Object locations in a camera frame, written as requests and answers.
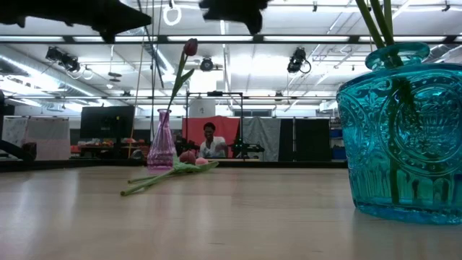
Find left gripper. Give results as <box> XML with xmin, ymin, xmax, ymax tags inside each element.
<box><xmin>0</xmin><ymin>0</ymin><xmax>153</xmax><ymax>44</ymax></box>

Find dark red tulip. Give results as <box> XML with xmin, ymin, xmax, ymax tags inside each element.
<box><xmin>158</xmin><ymin>37</ymin><xmax>200</xmax><ymax>120</ymax></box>

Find green stems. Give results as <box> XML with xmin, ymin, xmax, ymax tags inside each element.
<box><xmin>354</xmin><ymin>0</ymin><xmax>386</xmax><ymax>50</ymax></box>

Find pink tulip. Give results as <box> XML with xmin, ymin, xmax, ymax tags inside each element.
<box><xmin>128</xmin><ymin>156</ymin><xmax>220</xmax><ymax>185</ymax></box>
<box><xmin>120</xmin><ymin>149</ymin><xmax>198</xmax><ymax>197</ymax></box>

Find purple glass vase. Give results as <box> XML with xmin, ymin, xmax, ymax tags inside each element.
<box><xmin>146</xmin><ymin>108</ymin><xmax>178</xmax><ymax>172</ymax></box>

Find blue glass vase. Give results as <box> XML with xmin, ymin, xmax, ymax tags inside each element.
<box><xmin>336</xmin><ymin>42</ymin><xmax>462</xmax><ymax>226</ymax></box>

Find black monitor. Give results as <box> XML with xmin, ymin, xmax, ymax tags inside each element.
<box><xmin>79</xmin><ymin>105</ymin><xmax>136</xmax><ymax>140</ymax></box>

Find red cloth backdrop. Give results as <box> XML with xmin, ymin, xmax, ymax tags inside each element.
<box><xmin>180</xmin><ymin>115</ymin><xmax>241</xmax><ymax>159</ymax></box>

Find gray cloth backdrop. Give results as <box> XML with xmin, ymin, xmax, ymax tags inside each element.
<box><xmin>240</xmin><ymin>116</ymin><xmax>282</xmax><ymax>163</ymax></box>

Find cluttered table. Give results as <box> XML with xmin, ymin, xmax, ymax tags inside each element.
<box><xmin>71</xmin><ymin>138</ymin><xmax>147</xmax><ymax>160</ymax></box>

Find black tripod device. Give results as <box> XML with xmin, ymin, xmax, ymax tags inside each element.
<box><xmin>230</xmin><ymin>139</ymin><xmax>266</xmax><ymax>160</ymax></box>

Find black curtain panel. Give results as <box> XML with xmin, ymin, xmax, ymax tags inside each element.
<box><xmin>279</xmin><ymin>118</ymin><xmax>333</xmax><ymax>163</ymax></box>

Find person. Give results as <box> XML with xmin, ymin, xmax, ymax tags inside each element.
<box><xmin>198</xmin><ymin>121</ymin><xmax>230</xmax><ymax>160</ymax></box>

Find white board panel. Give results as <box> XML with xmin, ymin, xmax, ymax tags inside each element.
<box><xmin>1</xmin><ymin>116</ymin><xmax>71</xmax><ymax>161</ymax></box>

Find blue storage bins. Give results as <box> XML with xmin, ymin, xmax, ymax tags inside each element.
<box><xmin>329</xmin><ymin>127</ymin><xmax>344</xmax><ymax>160</ymax></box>

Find black overhead frame beam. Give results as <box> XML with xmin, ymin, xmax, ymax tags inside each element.
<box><xmin>0</xmin><ymin>34</ymin><xmax>462</xmax><ymax>45</ymax></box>

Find white cable loop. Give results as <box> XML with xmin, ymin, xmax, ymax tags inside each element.
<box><xmin>162</xmin><ymin>3</ymin><xmax>183</xmax><ymax>27</ymax></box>

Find black spotlight with cable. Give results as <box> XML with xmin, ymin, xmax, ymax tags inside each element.
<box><xmin>286</xmin><ymin>46</ymin><xmax>313</xmax><ymax>75</ymax></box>
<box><xmin>44</xmin><ymin>45</ymin><xmax>82</xmax><ymax>74</ymax></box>

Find black overhead camera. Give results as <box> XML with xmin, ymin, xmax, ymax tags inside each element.
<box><xmin>199</xmin><ymin>56</ymin><xmax>215</xmax><ymax>73</ymax></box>

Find black stand frame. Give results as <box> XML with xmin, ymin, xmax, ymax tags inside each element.
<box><xmin>185</xmin><ymin>90</ymin><xmax>245</xmax><ymax>160</ymax></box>

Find black aluminium table frame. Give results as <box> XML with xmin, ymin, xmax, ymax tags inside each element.
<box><xmin>0</xmin><ymin>139</ymin><xmax>349</xmax><ymax>173</ymax></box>

